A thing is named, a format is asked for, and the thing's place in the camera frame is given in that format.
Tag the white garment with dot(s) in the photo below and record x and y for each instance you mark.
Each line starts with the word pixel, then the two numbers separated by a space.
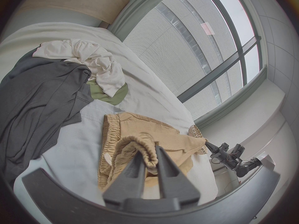
pixel 102 66

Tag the pale grey garment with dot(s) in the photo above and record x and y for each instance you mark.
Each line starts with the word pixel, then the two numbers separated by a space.
pixel 77 143

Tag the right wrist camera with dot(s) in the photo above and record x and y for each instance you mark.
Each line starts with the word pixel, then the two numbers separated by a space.
pixel 224 146

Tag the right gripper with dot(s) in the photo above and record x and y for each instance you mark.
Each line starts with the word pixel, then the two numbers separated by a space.
pixel 219 154

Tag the bed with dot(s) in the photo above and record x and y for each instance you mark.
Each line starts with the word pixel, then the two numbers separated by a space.
pixel 140 73

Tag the tan shorts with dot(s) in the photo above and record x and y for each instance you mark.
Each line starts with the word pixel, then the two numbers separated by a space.
pixel 140 129

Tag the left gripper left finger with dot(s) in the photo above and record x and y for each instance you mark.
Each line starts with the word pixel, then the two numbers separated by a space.
pixel 130 183

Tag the round woven basket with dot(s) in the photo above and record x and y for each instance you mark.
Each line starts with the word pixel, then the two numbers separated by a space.
pixel 193 131

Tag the green garment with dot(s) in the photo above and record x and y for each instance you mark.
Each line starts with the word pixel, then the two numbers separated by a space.
pixel 109 97

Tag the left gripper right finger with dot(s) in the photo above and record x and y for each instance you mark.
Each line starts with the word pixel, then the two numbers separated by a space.
pixel 172 183

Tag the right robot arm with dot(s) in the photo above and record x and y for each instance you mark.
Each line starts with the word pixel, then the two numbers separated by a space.
pixel 243 169

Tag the window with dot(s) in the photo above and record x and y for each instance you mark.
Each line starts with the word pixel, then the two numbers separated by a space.
pixel 198 43

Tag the black garment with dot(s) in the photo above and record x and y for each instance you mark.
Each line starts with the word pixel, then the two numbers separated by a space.
pixel 35 101

